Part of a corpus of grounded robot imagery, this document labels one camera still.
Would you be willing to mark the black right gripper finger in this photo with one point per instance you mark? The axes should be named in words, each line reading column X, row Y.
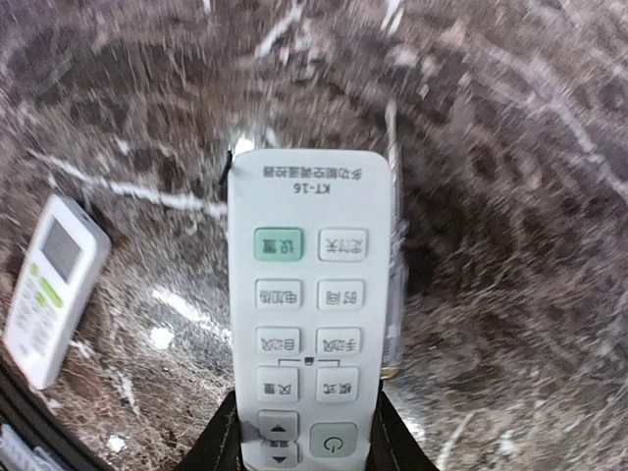
column 393, row 447

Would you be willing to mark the white KT-16 remote control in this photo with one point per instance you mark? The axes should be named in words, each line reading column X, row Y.
column 309, row 249

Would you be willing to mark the white remote with green buttons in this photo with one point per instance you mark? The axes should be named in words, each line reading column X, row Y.
column 65, row 257

